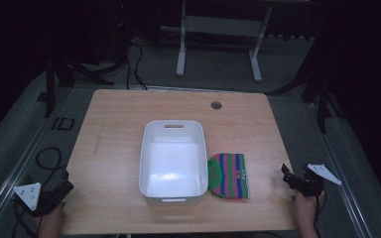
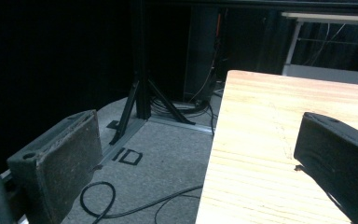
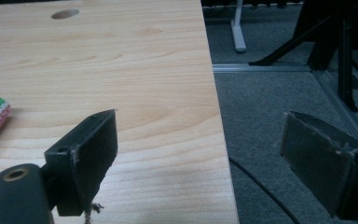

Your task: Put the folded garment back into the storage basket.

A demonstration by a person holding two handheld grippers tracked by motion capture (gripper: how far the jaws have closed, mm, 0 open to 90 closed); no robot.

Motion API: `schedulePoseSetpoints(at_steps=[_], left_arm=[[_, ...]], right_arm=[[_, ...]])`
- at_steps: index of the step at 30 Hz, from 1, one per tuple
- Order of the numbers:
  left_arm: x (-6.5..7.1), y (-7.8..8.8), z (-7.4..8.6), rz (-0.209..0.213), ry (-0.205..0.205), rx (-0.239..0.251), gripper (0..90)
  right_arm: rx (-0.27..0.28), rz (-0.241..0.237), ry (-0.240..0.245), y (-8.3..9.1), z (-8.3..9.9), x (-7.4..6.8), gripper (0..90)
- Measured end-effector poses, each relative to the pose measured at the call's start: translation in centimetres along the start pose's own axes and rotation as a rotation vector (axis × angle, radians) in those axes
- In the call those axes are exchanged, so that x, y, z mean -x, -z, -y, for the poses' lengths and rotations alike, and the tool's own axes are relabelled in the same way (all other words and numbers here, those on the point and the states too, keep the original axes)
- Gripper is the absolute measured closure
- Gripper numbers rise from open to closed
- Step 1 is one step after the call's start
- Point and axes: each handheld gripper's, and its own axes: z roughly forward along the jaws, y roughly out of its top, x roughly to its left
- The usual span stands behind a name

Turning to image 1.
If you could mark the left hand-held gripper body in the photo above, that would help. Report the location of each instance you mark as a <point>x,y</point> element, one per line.
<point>29,195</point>

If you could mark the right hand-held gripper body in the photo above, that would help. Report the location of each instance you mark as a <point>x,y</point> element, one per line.
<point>311,183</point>

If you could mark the person's right hand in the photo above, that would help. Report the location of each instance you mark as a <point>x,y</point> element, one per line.
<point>306,208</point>

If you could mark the person's left hand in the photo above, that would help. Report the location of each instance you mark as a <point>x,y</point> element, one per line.
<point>51,216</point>

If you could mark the striped folded cloth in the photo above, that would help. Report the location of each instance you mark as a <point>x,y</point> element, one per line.
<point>228,177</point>

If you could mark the black tripod stand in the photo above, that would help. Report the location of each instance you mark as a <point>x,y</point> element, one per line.
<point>322,99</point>
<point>51,86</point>

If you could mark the grey round table grommet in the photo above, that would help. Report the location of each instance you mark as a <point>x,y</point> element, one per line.
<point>216,105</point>

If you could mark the white plastic bin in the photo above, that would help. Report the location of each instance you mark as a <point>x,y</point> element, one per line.
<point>173,165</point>

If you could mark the aluminium floor rail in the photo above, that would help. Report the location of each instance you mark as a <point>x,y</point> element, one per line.
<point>340,172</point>
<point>20,168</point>

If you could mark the white metal desk frame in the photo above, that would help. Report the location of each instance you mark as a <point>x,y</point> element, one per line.
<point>218,26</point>

